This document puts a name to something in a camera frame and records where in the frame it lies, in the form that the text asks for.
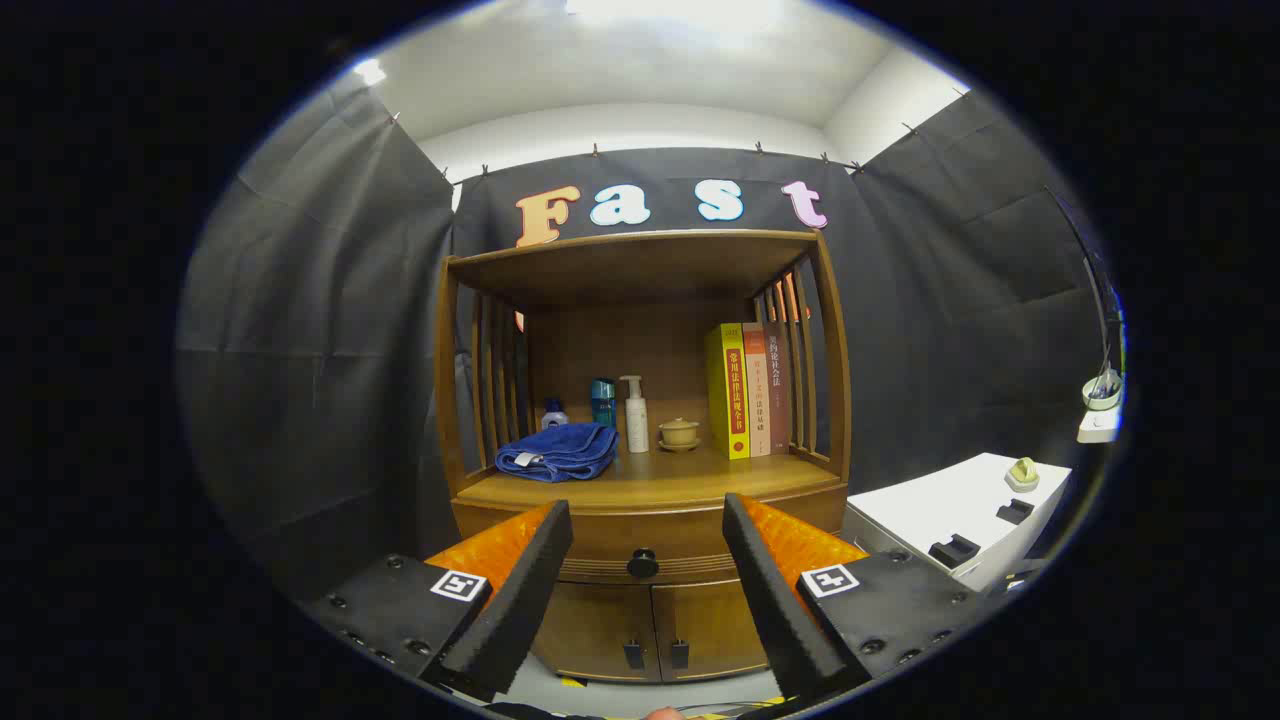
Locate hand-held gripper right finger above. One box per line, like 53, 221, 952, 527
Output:
722, 492, 1001, 706

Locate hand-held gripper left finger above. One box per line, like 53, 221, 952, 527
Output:
300, 498, 574, 704

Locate wooden drawer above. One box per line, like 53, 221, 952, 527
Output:
452, 488, 849, 587

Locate wooden cabinet door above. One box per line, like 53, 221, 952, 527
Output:
652, 578, 773, 682
533, 583, 656, 684

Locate wooden countertop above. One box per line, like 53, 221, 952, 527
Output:
455, 445, 843, 513

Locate wooden cabinet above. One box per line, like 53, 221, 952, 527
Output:
433, 228, 853, 686

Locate blue folded towel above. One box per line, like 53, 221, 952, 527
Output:
494, 422, 620, 483

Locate white side table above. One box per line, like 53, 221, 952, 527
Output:
845, 452, 1073, 593

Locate brown book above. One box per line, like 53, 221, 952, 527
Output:
765, 320, 793, 456

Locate beige orange-spined book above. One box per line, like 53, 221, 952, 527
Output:
742, 322, 773, 458

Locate white pump bottle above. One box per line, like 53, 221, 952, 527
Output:
619, 375, 651, 454

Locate yellow book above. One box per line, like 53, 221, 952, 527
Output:
705, 322, 751, 461

